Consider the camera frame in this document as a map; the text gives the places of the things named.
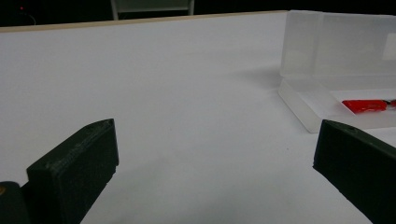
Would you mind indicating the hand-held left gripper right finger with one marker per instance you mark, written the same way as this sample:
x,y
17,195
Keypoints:
x,y
358,165

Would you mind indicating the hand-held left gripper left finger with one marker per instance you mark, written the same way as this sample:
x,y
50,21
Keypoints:
x,y
73,174

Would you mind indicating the red tool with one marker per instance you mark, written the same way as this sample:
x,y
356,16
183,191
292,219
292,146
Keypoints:
x,y
365,105

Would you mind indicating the translucent plastic box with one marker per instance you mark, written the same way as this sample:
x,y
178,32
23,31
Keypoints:
x,y
327,49

